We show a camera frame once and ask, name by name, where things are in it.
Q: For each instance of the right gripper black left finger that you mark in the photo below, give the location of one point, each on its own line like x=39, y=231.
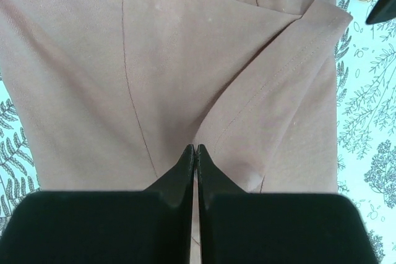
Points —
x=148, y=226

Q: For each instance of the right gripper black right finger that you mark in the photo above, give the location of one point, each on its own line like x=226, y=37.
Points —
x=239, y=227

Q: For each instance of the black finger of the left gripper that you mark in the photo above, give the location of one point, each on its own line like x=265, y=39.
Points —
x=384, y=10

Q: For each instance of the pink t shirt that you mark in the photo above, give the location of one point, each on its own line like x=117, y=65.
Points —
x=176, y=131

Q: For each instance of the floral table mat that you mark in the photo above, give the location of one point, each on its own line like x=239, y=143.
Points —
x=365, y=106

